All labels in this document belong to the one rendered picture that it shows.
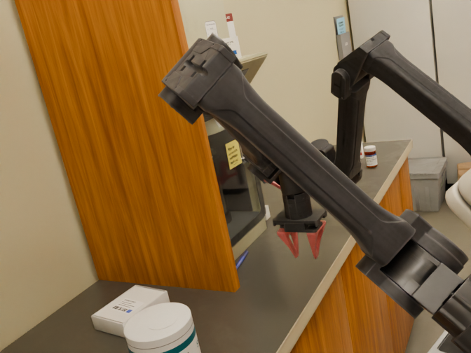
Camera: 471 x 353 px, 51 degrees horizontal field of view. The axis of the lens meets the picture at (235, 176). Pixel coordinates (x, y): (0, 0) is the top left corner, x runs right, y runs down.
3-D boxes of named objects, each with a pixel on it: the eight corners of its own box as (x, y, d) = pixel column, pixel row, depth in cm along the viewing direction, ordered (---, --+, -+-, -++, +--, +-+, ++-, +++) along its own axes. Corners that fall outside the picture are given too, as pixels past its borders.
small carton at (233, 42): (221, 61, 137) (216, 40, 135) (224, 60, 142) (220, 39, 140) (238, 59, 136) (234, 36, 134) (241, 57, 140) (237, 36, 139)
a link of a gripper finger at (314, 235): (301, 249, 112) (294, 211, 110) (331, 251, 108) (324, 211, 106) (289, 263, 106) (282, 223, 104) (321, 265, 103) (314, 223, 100)
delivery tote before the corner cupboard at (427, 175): (364, 213, 405) (358, 175, 396) (377, 195, 439) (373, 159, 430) (443, 214, 372) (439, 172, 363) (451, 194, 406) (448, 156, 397)
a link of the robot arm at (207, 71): (146, 82, 55) (205, 13, 55) (155, 90, 69) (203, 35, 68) (426, 328, 61) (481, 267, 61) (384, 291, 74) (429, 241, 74)
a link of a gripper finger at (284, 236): (293, 249, 113) (286, 211, 111) (323, 251, 109) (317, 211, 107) (282, 263, 107) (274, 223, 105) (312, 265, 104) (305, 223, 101)
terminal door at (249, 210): (219, 258, 140) (188, 119, 129) (264, 215, 165) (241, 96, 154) (221, 258, 139) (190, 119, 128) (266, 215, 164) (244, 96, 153)
